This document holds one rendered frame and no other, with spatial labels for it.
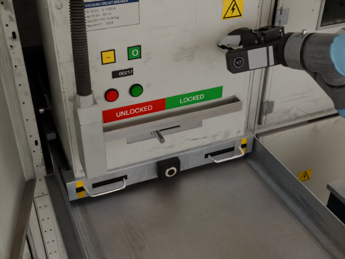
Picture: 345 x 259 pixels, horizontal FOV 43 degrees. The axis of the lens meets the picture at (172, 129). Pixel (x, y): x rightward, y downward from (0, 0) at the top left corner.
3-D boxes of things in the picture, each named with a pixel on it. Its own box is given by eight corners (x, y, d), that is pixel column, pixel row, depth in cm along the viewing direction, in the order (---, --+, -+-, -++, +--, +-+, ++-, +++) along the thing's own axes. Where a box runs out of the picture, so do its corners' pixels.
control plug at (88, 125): (108, 174, 98) (101, 108, 89) (87, 180, 97) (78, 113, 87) (98, 155, 104) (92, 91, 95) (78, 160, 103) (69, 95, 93)
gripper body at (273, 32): (266, 56, 103) (309, 61, 94) (240, 66, 99) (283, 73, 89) (263, 23, 100) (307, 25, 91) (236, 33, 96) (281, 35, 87)
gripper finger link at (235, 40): (231, 40, 108) (260, 42, 101) (213, 45, 105) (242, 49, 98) (230, 27, 107) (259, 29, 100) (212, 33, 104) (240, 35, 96)
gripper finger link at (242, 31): (233, 46, 102) (262, 49, 95) (228, 48, 101) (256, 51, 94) (231, 26, 100) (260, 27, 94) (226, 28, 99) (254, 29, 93)
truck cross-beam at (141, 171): (251, 151, 129) (254, 134, 125) (69, 201, 111) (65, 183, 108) (243, 142, 133) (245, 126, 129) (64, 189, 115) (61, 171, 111)
